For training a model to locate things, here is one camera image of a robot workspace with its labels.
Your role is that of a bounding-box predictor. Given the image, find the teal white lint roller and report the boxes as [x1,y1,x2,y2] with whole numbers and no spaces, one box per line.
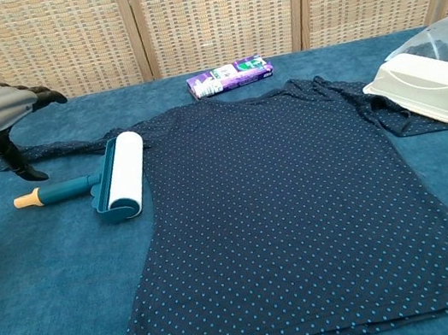
[3,128,158,242]

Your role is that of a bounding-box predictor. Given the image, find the dark blue dotted shirt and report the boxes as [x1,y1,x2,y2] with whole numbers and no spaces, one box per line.
[0,52,448,335]

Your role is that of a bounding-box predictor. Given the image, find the teal table cloth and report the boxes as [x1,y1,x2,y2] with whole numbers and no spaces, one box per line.
[0,21,448,335]

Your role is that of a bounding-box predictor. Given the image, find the purple white carton box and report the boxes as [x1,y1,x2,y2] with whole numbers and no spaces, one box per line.
[183,52,278,103]

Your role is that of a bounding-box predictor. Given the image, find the woven bamboo folding screen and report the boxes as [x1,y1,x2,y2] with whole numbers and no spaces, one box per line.
[0,0,448,126]

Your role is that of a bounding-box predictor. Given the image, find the cream plastic lunch box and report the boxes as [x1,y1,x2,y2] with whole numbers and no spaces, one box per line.
[357,45,448,139]

